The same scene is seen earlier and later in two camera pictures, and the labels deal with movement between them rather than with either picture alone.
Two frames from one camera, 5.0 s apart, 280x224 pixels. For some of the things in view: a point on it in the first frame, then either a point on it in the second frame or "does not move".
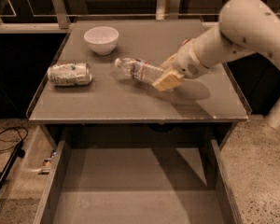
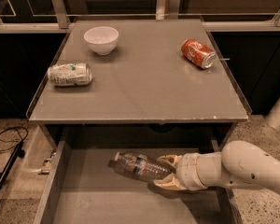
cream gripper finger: (167, 63) -> (172, 160)
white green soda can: (70, 74) does not move
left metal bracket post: (60, 7) does not move
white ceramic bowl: (102, 39) does not move
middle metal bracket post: (167, 7) does not move
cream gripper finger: (169, 81) -> (169, 182)
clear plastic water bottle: (138, 69) -> (140, 167)
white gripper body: (187, 61) -> (187, 171)
